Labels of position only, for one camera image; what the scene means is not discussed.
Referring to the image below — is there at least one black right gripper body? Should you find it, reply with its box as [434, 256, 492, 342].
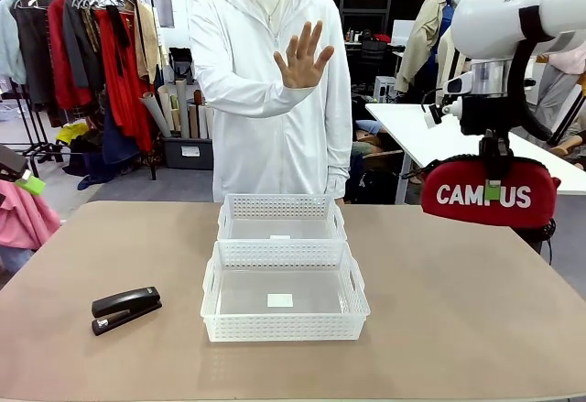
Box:
[460, 96, 510, 136]

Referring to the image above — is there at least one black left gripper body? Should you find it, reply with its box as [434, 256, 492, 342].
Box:
[0, 144, 29, 180]

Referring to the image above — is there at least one red CAMPUS zipper pouch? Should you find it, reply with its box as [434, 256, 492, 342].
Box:
[402, 155, 562, 229]

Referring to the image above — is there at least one black stapler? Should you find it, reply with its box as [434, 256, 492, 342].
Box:
[91, 286, 163, 337]

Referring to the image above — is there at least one person's left forearm white sleeve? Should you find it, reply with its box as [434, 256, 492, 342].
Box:
[323, 145, 353, 201]

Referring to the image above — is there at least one person's right forearm white sleeve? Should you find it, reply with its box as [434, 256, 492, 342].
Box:
[201, 81, 318, 120]

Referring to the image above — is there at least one person's right hand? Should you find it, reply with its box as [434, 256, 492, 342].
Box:
[273, 20, 336, 91]

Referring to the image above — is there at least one pink garment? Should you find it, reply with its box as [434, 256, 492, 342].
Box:
[0, 177, 62, 250]

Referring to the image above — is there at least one yellow item on floor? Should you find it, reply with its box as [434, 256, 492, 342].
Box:
[55, 122, 91, 147]

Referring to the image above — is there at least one white table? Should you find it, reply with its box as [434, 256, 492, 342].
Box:
[364, 102, 586, 204]

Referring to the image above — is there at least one mannequin in pink sweater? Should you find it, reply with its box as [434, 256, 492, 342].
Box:
[533, 44, 586, 145]

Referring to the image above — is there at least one mannequin in beige trench coat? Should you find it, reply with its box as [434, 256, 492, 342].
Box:
[396, 0, 459, 103]

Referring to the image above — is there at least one dark blue garment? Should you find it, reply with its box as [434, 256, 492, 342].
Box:
[77, 99, 141, 191]

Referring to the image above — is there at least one white desktop device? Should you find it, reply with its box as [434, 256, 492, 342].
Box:
[374, 76, 397, 103]

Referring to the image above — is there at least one dark grey coat on hanger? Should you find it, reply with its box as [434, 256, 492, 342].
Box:
[11, 0, 56, 105]

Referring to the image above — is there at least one red jacket on hanger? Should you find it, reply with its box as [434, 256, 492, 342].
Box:
[47, 0, 95, 110]

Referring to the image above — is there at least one pale blue garment on hanger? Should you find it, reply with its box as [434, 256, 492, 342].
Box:
[0, 0, 27, 85]

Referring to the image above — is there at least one long red dress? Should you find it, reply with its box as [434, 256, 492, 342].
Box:
[93, 7, 155, 154]

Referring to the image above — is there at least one grey jacket on hanger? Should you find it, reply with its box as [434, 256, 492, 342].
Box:
[61, 0, 104, 90]

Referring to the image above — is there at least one grey paper roll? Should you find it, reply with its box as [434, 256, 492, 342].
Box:
[140, 92, 173, 138]

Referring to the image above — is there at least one grey storage bin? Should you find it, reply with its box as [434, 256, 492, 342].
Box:
[162, 137, 215, 170]

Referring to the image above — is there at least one tall cream paper roll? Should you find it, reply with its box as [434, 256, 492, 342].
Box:
[174, 78, 190, 140]

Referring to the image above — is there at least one beige garment on hanger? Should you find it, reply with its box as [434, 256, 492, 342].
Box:
[132, 1, 164, 85]

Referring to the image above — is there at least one white perforated plastic basket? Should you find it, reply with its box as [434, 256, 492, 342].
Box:
[216, 193, 348, 243]
[200, 240, 371, 342]

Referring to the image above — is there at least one person's white zip jacket torso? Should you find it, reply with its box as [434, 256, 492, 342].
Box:
[190, 0, 353, 204]

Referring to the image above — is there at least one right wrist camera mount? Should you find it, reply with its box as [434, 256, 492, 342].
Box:
[421, 99, 462, 129]

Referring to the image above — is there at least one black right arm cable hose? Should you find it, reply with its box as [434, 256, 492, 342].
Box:
[505, 5, 558, 142]

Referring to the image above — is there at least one black coiled cable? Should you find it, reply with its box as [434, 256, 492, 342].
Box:
[516, 218, 558, 266]

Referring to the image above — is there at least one silver pendant necklace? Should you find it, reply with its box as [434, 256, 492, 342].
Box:
[244, 0, 288, 26]

